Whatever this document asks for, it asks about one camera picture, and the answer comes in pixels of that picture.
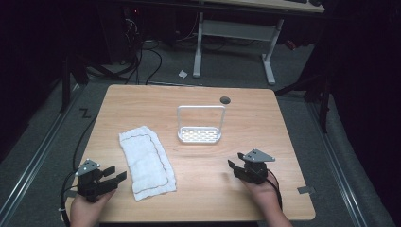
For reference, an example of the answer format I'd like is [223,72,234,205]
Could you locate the white towel rack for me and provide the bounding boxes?
[176,104,227,145]

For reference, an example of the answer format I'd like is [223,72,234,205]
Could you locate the dark computer tower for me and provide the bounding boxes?
[96,4,145,65]

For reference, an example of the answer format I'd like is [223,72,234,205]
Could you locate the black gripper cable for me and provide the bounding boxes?
[59,115,98,227]
[267,168,284,212]

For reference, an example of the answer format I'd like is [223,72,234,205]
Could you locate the black metal stand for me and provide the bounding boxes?
[59,53,91,114]
[273,60,334,134]

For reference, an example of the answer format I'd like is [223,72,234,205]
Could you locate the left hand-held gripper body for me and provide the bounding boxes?
[75,159,119,203]

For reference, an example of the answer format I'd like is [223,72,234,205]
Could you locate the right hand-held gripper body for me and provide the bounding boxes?
[232,148,276,185]

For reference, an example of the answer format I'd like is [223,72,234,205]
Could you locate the metal floor rail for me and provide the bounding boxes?
[0,83,83,223]
[305,102,368,227]

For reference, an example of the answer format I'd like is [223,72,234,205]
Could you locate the black floor cables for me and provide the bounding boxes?
[84,37,164,86]

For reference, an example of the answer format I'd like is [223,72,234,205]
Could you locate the desk with white legs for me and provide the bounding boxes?
[192,0,326,86]

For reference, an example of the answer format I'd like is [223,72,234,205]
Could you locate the person's right hand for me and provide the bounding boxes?
[241,174,282,216]

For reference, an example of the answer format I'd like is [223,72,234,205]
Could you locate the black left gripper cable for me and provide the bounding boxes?
[59,115,98,227]

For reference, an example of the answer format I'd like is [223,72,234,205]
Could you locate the white towel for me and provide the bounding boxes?
[118,125,178,202]

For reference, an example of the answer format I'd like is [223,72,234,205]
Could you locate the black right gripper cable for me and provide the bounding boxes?
[267,168,284,212]

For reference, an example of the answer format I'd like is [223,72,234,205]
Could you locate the person's left hand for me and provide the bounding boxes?
[69,189,116,227]

